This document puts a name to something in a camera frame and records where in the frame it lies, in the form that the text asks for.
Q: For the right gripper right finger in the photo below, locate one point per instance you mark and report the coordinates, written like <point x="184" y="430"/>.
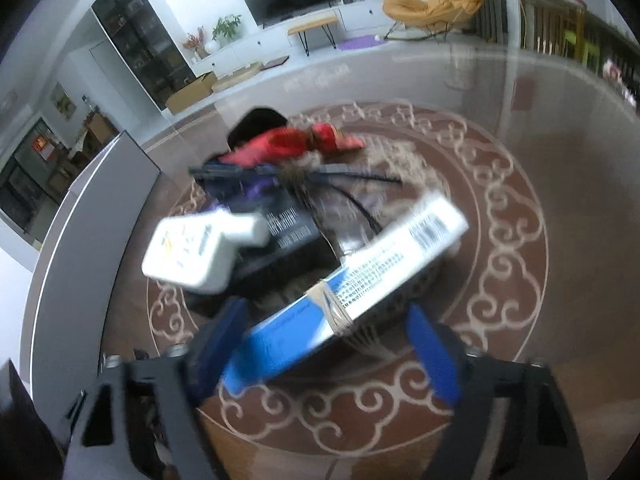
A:
<point x="539" y="439"/>

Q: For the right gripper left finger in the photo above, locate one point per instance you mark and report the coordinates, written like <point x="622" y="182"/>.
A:
<point x="112" y="438"/>

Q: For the blue white medicine box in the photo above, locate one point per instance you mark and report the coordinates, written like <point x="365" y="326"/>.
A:
<point x="333" y="306"/>

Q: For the black text box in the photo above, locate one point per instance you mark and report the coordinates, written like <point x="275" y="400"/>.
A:
<point x="296" y="244"/>

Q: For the black round object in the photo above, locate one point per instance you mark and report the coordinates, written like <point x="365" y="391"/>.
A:
<point x="255" y="122"/>

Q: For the grey white storage box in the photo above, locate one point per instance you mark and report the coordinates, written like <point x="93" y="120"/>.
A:
<point x="76" y="269"/>

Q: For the white plastic bottle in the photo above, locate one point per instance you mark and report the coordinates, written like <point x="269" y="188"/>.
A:
<point x="198" y="251"/>

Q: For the red fabric pouch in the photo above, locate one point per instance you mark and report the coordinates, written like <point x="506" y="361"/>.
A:
<point x="288" y="143"/>

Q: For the brown cardboard box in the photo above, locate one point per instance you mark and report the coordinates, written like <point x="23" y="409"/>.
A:
<point x="197" y="90"/>

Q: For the red flowers vase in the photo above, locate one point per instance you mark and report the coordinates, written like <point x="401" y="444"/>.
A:
<point x="196" y="42"/>

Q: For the white tv cabinet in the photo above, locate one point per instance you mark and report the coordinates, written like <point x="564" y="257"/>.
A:
<point x="266" y="44"/>

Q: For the green potted plant left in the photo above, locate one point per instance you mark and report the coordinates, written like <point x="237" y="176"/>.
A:
<point x="227" y="28"/>

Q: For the wooden slatted shelf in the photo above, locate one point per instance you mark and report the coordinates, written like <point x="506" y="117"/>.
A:
<point x="567" y="29"/>

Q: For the purple floor mat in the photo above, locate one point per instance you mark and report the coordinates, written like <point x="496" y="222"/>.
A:
<point x="361" y="43"/>

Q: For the dark glass display cabinet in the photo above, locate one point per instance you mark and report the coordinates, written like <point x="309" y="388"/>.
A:
<point x="144" y="44"/>

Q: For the yellow lounge chair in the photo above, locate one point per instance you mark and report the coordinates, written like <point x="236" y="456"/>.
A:
<point x="435" y="17"/>

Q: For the wooden bench black legs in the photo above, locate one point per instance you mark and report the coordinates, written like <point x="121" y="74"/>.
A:
<point x="301" y="30"/>

